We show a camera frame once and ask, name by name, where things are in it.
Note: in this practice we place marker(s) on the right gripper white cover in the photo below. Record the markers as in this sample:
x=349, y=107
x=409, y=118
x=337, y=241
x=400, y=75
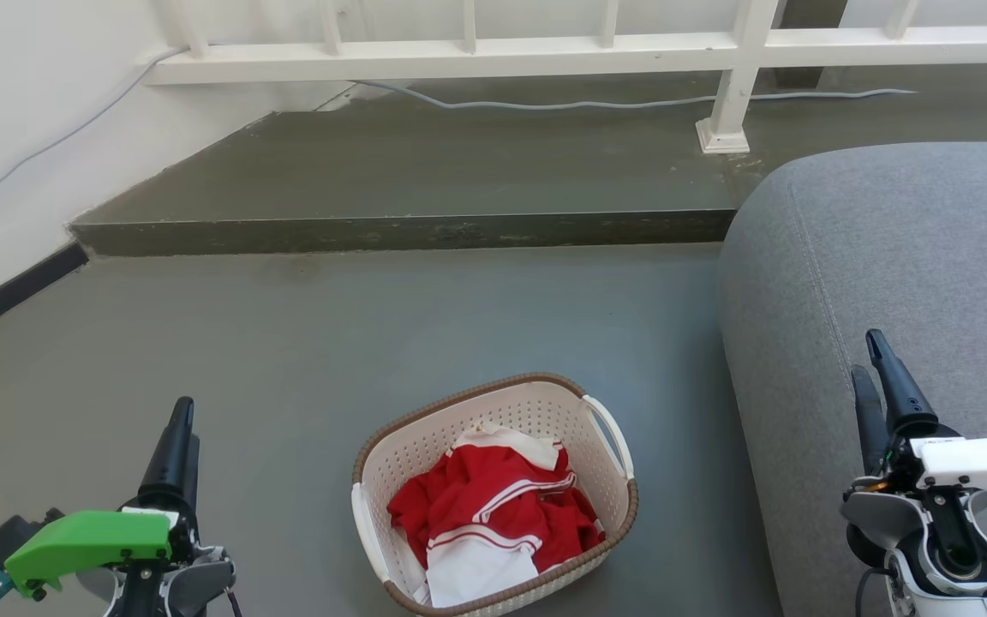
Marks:
x=978, y=463

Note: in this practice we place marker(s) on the cream laundry basket brown rim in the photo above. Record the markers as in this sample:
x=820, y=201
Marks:
x=408, y=463

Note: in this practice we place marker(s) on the red garment with white stripes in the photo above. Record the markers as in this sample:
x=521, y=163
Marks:
x=493, y=497

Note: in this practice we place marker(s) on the dark pillar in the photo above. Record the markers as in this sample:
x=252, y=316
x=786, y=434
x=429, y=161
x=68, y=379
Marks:
x=806, y=43

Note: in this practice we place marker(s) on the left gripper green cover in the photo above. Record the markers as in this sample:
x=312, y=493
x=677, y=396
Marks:
x=82, y=536

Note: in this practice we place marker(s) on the grey fabric sofa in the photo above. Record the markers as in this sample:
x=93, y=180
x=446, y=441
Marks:
x=888, y=257

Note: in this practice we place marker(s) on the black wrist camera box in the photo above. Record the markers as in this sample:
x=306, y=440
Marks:
x=18, y=536

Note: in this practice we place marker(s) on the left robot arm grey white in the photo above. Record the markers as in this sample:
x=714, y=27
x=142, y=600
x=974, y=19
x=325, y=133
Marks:
x=189, y=583

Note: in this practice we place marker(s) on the black baseboard strip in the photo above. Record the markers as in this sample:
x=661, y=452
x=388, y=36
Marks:
x=14, y=291

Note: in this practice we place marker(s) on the raised concrete step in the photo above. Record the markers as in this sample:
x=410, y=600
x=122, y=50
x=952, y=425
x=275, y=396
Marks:
x=425, y=171

